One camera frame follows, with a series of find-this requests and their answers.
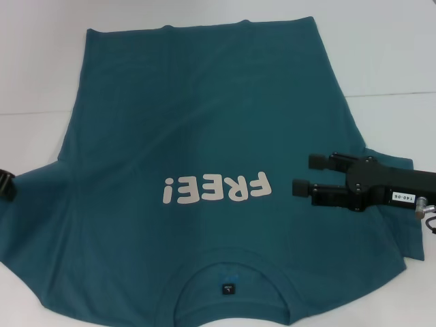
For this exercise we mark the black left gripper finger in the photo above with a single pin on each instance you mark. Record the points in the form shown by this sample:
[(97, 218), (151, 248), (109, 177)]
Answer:
[(7, 189), (5, 173)]

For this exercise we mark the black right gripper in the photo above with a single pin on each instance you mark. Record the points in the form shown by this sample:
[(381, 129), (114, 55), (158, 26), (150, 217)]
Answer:
[(374, 184)]

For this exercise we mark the teal t-shirt with FREE print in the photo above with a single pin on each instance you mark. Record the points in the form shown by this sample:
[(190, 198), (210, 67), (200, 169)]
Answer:
[(218, 119)]

